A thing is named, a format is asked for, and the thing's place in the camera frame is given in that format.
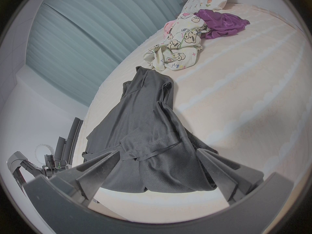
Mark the white printed garment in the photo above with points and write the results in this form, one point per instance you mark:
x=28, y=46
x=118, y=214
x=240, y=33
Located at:
x=180, y=47

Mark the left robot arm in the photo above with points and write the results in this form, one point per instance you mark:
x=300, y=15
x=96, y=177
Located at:
x=15, y=160

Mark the pink garment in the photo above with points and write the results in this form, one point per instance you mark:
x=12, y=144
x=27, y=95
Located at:
x=168, y=27

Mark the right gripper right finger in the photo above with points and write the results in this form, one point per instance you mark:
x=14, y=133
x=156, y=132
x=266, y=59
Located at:
x=217, y=177

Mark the purple garment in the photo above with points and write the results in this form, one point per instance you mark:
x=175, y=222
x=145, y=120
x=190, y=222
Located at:
x=221, y=24

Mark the black T-shirt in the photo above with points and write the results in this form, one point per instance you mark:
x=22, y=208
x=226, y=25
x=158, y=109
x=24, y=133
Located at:
x=146, y=130

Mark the round white lamp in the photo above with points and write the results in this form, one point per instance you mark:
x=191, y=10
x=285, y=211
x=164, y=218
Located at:
x=43, y=148

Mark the bed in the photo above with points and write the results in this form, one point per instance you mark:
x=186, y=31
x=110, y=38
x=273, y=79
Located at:
x=231, y=94

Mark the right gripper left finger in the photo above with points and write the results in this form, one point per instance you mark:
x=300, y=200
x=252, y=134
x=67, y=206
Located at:
x=97, y=177

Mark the blue-green curtain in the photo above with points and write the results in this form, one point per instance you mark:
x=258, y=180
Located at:
x=109, y=4
x=73, y=64

